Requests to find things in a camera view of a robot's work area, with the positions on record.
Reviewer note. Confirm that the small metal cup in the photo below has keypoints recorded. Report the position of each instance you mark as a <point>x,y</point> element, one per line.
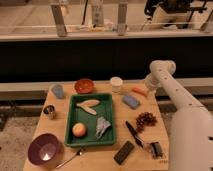
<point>49,111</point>

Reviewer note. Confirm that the blue sponge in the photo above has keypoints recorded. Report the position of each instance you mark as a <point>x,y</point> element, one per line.
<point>131,101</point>

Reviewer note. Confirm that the bunch of dark grapes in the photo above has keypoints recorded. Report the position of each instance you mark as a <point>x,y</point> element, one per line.
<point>145,119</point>

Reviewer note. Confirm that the wooden board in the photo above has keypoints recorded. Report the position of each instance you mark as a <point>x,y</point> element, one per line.
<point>101,158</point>

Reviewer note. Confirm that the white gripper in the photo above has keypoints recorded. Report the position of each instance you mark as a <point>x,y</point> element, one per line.
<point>149,90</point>

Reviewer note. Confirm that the light blue cup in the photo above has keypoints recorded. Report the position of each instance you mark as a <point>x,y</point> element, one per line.
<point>57,90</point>

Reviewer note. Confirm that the red bowl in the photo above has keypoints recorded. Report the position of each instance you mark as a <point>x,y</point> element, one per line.
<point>84,86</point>

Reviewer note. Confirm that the black rectangular block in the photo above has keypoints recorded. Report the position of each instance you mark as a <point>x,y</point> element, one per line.
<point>123,152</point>

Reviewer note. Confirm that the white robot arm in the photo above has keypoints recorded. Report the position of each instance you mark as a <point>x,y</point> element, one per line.
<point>191,137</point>

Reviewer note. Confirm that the beige wooden spatula piece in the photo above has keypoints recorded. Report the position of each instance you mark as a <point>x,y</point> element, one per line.
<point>88,105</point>

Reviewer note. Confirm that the orange red pepper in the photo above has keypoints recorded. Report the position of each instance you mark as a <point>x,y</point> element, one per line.
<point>139,91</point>

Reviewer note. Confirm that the white paper cup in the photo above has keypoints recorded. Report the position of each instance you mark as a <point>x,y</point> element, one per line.
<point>116,84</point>

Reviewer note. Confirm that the metal spoon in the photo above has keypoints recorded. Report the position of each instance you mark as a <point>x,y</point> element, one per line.
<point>78,153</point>

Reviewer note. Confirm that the grey crumpled cloth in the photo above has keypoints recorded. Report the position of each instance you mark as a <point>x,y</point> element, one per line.
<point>101,127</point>

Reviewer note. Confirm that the green plastic tray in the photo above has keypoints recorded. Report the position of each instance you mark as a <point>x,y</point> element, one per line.
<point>78,115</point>

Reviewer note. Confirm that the purple bowl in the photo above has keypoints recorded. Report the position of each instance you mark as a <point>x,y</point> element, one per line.
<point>44,149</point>

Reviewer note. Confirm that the red yellow apple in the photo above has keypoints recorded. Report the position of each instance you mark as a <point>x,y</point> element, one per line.
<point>79,130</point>

